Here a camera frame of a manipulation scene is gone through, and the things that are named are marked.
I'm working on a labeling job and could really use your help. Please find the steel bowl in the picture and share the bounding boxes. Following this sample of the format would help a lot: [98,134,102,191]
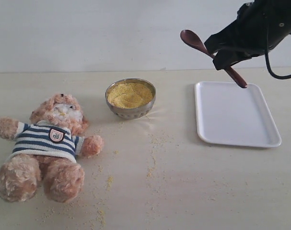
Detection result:
[105,78,156,119]

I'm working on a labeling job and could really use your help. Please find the plush teddy bear striped sweater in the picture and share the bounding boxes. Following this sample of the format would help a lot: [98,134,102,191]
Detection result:
[0,93,104,203]

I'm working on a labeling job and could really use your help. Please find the yellow millet grains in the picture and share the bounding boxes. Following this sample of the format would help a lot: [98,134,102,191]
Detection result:
[107,82,153,109]

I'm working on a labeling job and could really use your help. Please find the white rectangular plastic tray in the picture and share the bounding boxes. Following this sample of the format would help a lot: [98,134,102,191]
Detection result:
[194,81,281,148]

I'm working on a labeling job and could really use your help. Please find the dark red wooden spoon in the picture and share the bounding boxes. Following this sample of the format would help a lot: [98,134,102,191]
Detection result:
[180,29,248,88]

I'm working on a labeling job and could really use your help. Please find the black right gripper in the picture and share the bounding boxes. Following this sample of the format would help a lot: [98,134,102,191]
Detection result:
[204,0,291,70]

